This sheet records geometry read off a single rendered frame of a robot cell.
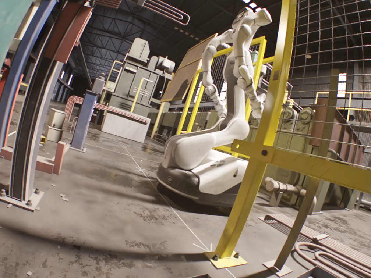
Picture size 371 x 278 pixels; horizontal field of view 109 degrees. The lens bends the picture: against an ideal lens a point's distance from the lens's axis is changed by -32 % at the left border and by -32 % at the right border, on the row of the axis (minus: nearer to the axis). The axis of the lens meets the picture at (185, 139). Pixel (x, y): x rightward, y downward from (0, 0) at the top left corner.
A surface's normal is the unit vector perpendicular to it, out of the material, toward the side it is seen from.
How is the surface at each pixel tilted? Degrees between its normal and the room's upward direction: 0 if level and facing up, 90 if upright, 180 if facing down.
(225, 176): 90
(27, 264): 0
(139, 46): 90
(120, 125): 90
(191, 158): 90
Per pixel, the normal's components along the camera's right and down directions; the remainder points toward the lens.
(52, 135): 0.71, 0.22
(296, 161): -0.86, -0.27
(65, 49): 0.42, 0.13
